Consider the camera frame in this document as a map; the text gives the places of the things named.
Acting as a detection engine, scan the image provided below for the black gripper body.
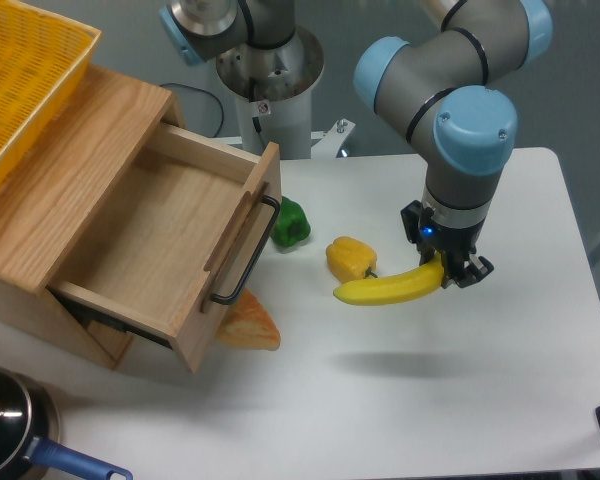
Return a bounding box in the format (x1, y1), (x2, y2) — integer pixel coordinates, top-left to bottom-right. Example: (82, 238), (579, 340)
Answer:
(400, 200), (484, 260)

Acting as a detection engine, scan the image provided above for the yellow banana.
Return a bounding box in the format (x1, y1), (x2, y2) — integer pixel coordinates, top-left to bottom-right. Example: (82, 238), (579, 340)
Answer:
(333, 254), (444, 306)

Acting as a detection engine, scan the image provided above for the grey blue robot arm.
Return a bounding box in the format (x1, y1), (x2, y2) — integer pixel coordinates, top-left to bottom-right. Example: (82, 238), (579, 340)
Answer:
(159, 1), (553, 288)

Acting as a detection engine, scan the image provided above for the open wooden top drawer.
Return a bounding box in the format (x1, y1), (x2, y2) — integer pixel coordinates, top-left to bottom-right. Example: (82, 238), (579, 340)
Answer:
(50, 123), (281, 370)

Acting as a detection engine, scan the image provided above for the wooden drawer cabinet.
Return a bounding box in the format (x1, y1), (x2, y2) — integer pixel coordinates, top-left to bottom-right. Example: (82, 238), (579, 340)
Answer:
(0, 66), (184, 369)

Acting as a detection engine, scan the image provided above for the yellow bell pepper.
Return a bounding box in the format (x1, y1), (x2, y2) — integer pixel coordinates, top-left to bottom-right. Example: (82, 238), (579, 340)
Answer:
(325, 236), (377, 284)

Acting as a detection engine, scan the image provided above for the green bell pepper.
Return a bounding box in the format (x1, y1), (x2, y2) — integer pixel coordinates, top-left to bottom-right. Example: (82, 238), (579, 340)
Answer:
(271, 196), (311, 248)

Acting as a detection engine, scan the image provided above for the orange bread wedge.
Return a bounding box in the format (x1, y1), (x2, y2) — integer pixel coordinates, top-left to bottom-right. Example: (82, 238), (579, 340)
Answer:
(215, 289), (281, 351)

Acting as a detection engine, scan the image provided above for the yellow plastic basket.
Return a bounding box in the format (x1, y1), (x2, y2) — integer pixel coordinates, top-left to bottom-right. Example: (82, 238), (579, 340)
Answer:
(0, 1), (101, 187)

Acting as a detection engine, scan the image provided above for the white metal bracket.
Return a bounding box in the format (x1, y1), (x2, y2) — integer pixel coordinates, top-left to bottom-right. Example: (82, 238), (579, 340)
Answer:
(311, 118), (356, 159)

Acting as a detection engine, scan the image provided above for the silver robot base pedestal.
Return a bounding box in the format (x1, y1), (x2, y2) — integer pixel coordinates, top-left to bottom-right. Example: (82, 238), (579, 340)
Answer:
(216, 26), (324, 160)

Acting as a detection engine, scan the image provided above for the black metal drawer handle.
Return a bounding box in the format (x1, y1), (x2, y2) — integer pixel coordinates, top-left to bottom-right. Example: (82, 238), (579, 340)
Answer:
(209, 194), (282, 306)

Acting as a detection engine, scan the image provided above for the black cable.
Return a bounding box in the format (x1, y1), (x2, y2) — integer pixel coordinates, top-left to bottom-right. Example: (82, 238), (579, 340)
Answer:
(159, 82), (225, 138)

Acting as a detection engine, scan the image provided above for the black pot with blue handle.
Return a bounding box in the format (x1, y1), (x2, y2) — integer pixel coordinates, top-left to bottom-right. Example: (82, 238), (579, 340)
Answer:
(0, 367), (133, 479)

